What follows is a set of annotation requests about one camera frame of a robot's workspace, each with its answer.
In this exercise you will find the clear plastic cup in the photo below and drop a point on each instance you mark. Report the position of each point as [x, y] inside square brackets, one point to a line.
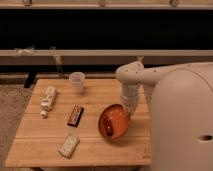
[77, 80]

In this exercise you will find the white squeeze bottle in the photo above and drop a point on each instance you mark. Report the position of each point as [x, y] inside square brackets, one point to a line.
[48, 100]

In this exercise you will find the white wrapped snack packet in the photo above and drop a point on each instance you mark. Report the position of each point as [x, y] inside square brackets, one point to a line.
[69, 145]

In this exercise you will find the grey long rail bench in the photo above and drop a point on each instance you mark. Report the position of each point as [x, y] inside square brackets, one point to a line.
[101, 57]

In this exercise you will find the dark brown snack bar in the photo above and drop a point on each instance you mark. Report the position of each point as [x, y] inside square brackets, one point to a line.
[75, 116]

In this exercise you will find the wooden table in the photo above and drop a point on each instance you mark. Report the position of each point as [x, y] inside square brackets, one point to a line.
[38, 139]

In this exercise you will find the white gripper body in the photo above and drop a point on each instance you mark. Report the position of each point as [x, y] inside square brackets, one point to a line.
[130, 96]

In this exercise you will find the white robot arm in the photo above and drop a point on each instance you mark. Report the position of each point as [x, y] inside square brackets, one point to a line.
[181, 114]

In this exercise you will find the orange ceramic bowl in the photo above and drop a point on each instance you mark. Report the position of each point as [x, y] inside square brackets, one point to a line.
[113, 122]

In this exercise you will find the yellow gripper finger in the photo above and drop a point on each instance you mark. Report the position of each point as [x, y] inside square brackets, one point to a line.
[129, 111]

